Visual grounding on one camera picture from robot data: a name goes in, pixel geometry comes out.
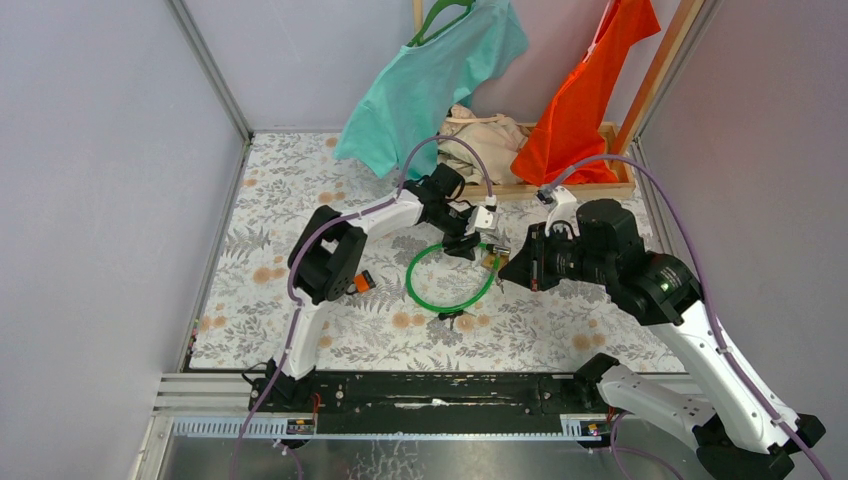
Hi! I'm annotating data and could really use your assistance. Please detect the orange black small padlock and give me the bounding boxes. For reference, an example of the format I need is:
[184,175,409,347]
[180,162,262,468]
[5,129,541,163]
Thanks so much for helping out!
[353,270,376,294]

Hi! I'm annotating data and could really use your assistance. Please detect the brass padlock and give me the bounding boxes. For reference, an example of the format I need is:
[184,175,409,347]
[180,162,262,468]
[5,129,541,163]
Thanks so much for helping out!
[481,253,504,273]

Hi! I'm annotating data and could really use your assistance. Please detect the green clothes hanger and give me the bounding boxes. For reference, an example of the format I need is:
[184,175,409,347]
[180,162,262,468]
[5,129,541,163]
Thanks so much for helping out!
[406,0,475,48]

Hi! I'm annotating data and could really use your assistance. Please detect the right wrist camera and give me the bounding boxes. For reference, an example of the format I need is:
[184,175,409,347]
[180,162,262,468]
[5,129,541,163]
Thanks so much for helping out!
[536,185,577,236]

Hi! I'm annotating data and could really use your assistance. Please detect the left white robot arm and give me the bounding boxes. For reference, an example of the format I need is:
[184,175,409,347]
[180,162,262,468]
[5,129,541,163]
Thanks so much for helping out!
[268,165,496,411]

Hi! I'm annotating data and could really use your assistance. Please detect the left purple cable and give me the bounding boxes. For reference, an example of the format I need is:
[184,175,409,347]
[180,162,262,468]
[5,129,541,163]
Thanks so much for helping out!
[228,135,498,480]

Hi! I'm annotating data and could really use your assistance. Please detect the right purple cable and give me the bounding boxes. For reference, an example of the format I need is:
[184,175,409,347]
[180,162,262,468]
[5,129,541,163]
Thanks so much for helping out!
[539,154,833,480]

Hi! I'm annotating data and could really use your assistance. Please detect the floral table mat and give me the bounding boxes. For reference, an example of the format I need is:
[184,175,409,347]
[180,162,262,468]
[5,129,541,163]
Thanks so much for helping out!
[188,133,681,372]

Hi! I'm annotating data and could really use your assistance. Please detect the wooden post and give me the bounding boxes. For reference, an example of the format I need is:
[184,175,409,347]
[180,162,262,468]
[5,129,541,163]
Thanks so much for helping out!
[607,0,705,155]

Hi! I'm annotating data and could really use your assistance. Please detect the wooden tray frame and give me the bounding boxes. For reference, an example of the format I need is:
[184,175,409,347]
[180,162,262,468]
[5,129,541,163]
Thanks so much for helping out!
[460,122,636,202]

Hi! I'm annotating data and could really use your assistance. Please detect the beige crumpled cloth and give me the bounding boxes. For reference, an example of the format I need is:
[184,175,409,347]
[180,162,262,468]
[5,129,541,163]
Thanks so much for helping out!
[437,104,529,185]

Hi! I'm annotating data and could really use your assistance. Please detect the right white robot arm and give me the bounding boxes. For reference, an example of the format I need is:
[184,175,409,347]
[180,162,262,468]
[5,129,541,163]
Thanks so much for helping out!
[499,199,825,479]

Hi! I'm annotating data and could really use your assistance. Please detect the black headed keys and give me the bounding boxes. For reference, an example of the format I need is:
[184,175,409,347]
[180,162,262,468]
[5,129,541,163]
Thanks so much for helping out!
[437,310,465,330]

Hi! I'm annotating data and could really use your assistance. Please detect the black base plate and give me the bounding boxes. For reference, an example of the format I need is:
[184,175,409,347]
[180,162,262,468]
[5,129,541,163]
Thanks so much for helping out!
[249,371,614,433]

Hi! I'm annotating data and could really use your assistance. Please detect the white slotted cable duct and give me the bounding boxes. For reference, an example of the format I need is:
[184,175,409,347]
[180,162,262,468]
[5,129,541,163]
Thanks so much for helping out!
[172,415,609,446]

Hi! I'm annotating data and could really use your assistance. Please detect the green cable lock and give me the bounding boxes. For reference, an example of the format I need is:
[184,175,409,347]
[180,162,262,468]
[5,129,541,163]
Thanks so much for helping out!
[405,242,513,315]

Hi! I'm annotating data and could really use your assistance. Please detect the orange shirt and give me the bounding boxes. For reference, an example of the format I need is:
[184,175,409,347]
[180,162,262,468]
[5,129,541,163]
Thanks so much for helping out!
[511,0,661,186]

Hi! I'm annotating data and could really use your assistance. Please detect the purple cable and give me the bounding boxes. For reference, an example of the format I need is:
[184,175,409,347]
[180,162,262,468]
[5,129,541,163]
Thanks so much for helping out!
[228,135,498,480]
[539,154,833,480]

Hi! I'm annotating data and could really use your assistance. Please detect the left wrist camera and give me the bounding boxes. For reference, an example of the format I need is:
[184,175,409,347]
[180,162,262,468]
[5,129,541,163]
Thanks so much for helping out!
[465,195,499,235]

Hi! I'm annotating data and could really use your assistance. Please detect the teal shirt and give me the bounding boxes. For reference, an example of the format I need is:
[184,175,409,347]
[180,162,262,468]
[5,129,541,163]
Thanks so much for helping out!
[334,1,528,179]

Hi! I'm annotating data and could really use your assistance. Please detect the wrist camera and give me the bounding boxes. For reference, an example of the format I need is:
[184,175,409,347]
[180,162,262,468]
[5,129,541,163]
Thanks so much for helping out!
[465,195,499,235]
[536,185,577,236]

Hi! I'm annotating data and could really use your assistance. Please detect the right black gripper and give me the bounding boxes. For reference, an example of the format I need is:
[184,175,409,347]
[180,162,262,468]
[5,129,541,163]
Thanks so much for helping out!
[498,220,613,291]

